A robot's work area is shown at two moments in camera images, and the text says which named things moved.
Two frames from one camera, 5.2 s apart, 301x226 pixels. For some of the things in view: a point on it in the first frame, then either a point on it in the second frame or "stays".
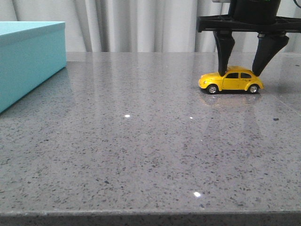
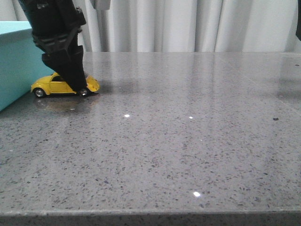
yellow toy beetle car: [233, 80] → [54, 83]
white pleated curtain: [142, 26] stays
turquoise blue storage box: [32, 53] stays
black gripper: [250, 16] → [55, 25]
